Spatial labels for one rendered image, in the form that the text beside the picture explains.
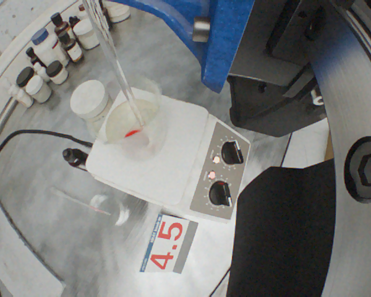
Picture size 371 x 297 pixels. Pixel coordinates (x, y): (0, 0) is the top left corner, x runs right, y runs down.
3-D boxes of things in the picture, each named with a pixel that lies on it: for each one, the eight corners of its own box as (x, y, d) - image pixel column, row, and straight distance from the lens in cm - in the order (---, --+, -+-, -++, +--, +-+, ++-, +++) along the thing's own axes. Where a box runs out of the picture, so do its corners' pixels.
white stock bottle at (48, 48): (54, 78, 49) (28, 47, 43) (48, 67, 54) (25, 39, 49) (73, 61, 48) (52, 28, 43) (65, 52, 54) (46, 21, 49)
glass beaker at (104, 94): (130, 106, 22) (108, 59, 16) (177, 124, 20) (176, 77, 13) (103, 156, 21) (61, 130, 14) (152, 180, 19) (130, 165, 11)
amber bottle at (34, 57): (51, 65, 53) (35, 45, 50) (43, 75, 53) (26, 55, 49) (46, 63, 56) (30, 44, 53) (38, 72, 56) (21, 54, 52)
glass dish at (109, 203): (101, 187, 30) (96, 186, 28) (130, 202, 28) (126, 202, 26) (89, 216, 31) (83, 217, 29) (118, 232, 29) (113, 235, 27)
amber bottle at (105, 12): (106, 23, 57) (96, -3, 53) (115, 25, 54) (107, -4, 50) (97, 31, 55) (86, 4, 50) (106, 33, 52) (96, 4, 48)
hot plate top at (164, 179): (210, 112, 22) (211, 109, 21) (179, 208, 19) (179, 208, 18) (124, 88, 25) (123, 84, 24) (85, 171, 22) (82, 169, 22)
